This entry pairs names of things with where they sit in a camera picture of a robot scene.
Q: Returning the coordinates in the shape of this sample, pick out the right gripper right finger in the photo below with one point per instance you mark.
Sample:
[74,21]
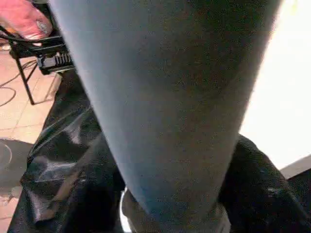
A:
[265,194]

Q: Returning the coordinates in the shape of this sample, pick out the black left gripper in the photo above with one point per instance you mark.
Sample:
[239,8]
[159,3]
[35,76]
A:
[51,53]

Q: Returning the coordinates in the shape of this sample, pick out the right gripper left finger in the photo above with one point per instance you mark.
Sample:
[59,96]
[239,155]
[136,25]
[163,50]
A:
[95,194]

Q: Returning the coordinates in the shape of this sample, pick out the white plastic table top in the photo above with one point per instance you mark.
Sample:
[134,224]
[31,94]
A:
[286,87]

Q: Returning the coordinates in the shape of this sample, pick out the white plastic table leg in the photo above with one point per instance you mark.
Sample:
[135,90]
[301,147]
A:
[165,97]

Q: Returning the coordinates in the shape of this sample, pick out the black plastic mat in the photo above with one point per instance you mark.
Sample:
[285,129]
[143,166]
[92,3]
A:
[58,165]

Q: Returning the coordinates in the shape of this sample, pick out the black folding table frame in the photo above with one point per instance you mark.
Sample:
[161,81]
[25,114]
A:
[28,80]

